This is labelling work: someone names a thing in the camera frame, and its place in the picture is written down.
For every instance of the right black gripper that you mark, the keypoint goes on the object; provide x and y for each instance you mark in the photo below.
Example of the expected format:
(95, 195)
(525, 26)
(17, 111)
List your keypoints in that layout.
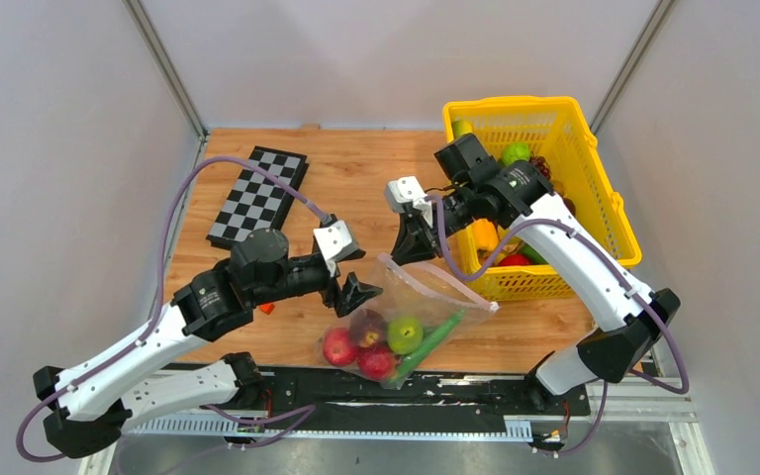
(416, 239)

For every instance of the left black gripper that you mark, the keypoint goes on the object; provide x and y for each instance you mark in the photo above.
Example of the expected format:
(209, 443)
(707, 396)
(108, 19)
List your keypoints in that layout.
(354, 294)

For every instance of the red apple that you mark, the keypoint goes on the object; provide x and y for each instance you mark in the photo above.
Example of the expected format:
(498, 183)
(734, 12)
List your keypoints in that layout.
(338, 349)

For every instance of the clear zip top bag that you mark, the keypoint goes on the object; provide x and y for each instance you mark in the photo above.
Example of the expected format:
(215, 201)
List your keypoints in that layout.
(421, 307)

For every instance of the green pear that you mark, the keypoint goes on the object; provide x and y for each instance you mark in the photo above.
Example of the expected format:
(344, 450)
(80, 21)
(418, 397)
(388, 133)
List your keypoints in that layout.
(405, 335)

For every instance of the red tomato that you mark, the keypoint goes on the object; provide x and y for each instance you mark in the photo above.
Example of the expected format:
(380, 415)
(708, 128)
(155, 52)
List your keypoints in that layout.
(377, 363)

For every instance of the long green cucumber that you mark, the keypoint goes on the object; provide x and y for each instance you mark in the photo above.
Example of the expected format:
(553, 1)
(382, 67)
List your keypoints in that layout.
(429, 344)

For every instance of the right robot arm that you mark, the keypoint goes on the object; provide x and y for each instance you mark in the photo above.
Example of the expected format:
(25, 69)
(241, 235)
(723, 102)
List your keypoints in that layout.
(630, 316)

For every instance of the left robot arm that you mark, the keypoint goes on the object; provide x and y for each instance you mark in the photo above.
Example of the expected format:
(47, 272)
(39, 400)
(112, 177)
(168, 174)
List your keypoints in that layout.
(93, 403)

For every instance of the yellow bell pepper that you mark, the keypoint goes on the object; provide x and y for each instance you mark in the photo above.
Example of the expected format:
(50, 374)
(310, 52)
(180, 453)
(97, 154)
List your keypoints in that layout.
(485, 236)

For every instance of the small orange cube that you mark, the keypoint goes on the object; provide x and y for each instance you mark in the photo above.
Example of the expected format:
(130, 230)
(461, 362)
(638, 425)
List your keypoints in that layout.
(266, 308)

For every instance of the yellow green mango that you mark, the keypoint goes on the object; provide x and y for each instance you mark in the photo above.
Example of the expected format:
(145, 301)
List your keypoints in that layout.
(460, 128)

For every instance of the black white chessboard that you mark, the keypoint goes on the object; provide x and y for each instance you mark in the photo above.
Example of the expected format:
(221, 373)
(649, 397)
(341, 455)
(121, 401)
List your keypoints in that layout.
(254, 202)

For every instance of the light green vegetable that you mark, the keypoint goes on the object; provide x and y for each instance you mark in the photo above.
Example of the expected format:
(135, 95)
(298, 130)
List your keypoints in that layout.
(515, 151)

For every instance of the dark red grape bunch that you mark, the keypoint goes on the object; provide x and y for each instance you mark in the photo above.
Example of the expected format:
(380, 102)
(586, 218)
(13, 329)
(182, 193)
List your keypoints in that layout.
(541, 164)

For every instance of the yellow plastic basket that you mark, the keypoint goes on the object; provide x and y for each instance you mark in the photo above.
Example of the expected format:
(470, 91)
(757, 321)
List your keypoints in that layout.
(554, 127)

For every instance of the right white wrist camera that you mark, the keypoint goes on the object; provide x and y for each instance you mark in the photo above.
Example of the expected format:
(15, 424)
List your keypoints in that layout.
(406, 195)

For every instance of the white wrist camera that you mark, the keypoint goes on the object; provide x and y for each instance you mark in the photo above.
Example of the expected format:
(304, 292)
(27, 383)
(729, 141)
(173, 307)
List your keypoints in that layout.
(406, 195)
(336, 244)

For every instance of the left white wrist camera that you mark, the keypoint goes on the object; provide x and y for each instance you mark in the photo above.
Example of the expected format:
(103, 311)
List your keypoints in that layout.
(336, 244)

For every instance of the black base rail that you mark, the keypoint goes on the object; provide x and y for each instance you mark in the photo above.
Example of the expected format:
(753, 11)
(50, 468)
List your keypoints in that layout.
(455, 406)

